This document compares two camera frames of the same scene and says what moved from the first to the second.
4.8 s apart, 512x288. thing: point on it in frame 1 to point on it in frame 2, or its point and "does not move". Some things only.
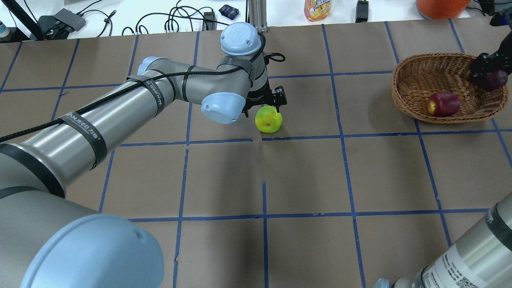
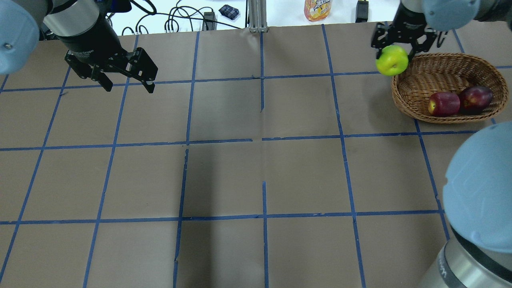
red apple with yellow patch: x=443 y=104 does not move
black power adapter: x=361 y=11 does not move
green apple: x=267 y=120 to x=392 y=61
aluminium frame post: x=257 y=14 does not move
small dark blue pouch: x=229 y=11 does not move
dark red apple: x=493 y=80 to x=475 y=99
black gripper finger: x=280 y=97 to x=141 y=67
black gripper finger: x=479 y=69 to x=380 y=37
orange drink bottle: x=317 y=10 does not move
